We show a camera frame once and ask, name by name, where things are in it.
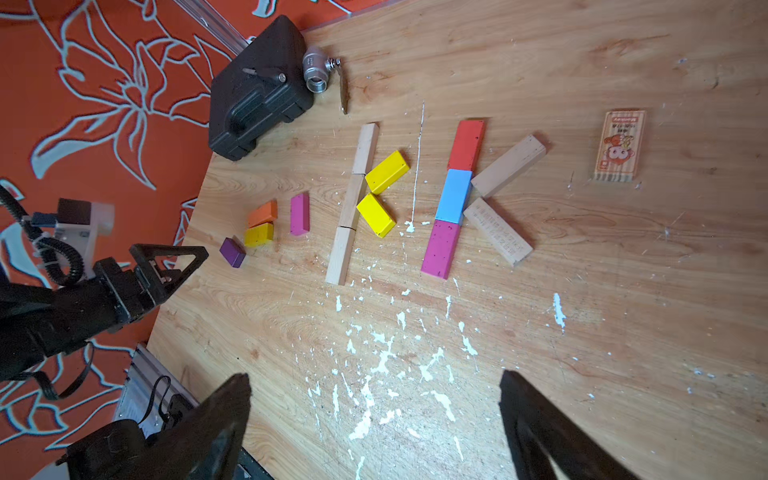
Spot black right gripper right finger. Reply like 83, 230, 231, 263
499, 370, 636, 479

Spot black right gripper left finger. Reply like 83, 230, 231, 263
143, 373, 251, 479

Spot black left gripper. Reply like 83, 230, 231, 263
93, 244, 209, 327

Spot purple block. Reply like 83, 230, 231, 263
219, 237, 246, 268

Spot yellow block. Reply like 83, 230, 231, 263
243, 222, 274, 248
365, 151, 410, 195
357, 194, 396, 238

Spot magenta block front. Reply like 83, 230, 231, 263
290, 192, 310, 236

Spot magenta block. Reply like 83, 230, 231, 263
421, 220, 461, 279
290, 192, 310, 236

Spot natural wooden block angled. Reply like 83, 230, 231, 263
325, 226, 355, 285

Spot engraved wooden block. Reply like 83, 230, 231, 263
463, 198, 533, 266

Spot blue block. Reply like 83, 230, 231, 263
436, 169, 472, 224

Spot pale wooden block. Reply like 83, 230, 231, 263
471, 135, 547, 197

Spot red block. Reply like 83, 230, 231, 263
448, 119, 486, 171

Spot printed wooden block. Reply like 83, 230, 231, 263
593, 109, 646, 182

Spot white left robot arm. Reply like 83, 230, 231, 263
1, 244, 208, 381

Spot orange block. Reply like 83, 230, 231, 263
247, 199, 278, 229

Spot black plastic tool case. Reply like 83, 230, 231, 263
208, 15, 314, 161

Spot metal ball valve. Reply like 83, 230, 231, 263
302, 46, 349, 115

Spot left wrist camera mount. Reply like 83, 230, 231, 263
30, 198, 115, 279

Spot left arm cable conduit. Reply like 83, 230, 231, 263
0, 182, 85, 288

